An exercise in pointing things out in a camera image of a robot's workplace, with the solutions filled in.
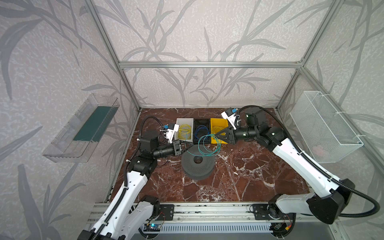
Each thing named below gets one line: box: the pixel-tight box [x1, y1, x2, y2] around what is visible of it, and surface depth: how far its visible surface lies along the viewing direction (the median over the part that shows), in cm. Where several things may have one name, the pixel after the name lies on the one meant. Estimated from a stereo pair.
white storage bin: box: [174, 118, 194, 143], surface depth 104 cm
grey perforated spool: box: [181, 144, 215, 180], surface depth 84 cm
